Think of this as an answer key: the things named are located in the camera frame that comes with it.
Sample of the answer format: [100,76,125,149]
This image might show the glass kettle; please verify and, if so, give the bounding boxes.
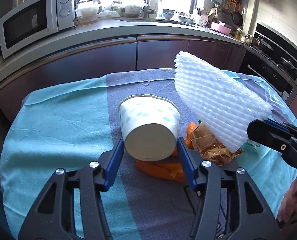
[75,0,102,18]

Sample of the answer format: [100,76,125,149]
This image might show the white blue paper cup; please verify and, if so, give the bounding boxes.
[118,94,180,161]

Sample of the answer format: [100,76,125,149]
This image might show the dark lower kitchen cabinets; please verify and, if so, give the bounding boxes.
[0,35,246,129]

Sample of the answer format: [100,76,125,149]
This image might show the hanging black pan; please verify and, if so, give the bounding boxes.
[232,11,244,27]

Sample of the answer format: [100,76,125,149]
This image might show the pink basin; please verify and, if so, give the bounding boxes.
[211,22,231,35]

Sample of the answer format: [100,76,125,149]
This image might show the orange peel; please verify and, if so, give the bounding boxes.
[135,122,198,184]

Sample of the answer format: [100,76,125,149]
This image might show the person's right hand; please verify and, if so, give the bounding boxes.
[277,179,297,223]

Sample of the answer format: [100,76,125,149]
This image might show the white soap bottle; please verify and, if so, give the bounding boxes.
[148,0,158,18]

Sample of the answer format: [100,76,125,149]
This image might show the white microwave oven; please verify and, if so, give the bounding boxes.
[0,0,75,59]

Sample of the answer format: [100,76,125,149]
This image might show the golden snack wrapper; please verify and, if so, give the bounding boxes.
[185,122,244,166]

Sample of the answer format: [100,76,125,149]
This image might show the glass jar on counter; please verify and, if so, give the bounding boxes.
[111,1,122,16]

